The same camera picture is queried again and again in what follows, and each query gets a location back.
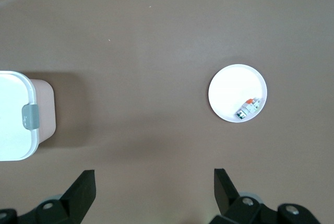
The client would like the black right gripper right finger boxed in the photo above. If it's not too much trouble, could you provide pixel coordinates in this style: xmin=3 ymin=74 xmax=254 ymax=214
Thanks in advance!
xmin=210 ymin=168 xmax=320 ymax=224

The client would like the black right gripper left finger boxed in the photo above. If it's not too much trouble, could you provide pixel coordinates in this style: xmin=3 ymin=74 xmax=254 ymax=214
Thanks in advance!
xmin=0 ymin=169 xmax=98 ymax=224

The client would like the pink round plate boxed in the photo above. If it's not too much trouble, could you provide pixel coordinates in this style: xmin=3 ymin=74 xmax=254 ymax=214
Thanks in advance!
xmin=208 ymin=63 xmax=268 ymax=124

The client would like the white lidded storage box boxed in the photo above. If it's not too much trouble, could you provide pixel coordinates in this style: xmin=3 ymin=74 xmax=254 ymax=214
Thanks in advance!
xmin=0 ymin=70 xmax=56 ymax=162

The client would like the brown table mat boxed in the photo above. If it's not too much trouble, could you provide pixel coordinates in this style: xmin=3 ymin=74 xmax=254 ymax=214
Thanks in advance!
xmin=0 ymin=0 xmax=334 ymax=224

